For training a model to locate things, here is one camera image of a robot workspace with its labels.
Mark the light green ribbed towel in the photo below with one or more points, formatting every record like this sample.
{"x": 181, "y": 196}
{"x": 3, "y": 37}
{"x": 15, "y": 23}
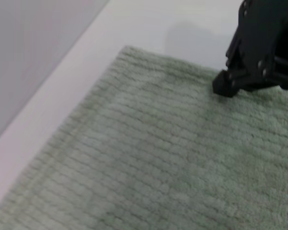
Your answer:
{"x": 158, "y": 155}

